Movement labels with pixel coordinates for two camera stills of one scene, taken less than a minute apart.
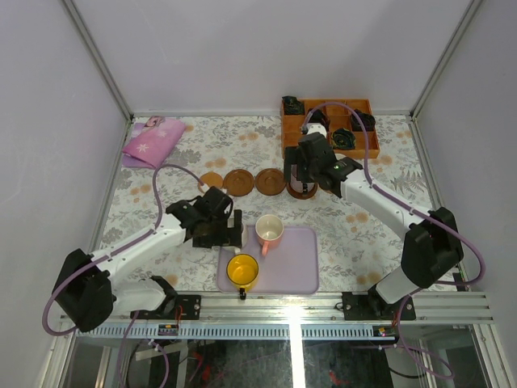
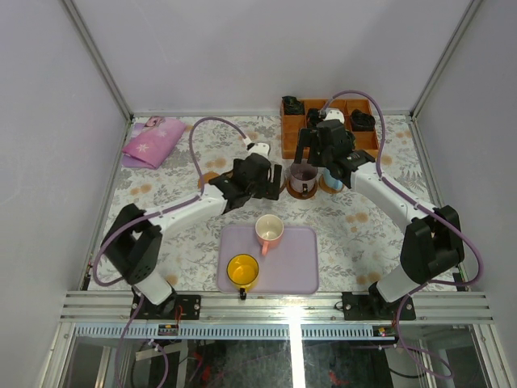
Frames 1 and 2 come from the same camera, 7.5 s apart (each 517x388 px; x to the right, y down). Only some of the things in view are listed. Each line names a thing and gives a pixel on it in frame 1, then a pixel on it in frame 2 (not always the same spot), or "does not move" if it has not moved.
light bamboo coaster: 211,179 does not move
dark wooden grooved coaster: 299,195 does not move
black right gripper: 293,156 to 307,137
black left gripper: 235,229 to 266,180
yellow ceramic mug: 242,269 does not move
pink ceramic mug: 269,229 does not move
